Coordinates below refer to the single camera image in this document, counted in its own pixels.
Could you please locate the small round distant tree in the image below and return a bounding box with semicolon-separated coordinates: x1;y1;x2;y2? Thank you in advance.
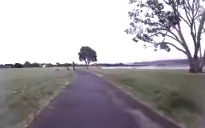
77;45;98;70

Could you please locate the person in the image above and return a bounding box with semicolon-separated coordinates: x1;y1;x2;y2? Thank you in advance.
71;61;77;72

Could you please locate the pale strip of water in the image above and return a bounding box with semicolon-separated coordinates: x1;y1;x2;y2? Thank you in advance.
101;65;191;71

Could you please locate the dark asphalt path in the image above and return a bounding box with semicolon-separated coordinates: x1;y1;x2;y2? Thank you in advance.
24;69;184;128

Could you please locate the grass field beside water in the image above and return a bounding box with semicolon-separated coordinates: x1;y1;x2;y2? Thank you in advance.
89;68;205;128

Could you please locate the distant hill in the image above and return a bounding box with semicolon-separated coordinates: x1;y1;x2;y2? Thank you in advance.
131;57;205;67

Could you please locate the distant row of trees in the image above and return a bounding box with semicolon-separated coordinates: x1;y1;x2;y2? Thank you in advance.
0;60;134;69

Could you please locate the grass field with bare patches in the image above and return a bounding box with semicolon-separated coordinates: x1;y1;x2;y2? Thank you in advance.
0;67;78;128

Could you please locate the large pale-trunked spreading tree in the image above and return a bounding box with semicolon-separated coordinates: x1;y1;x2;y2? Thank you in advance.
124;0;205;74

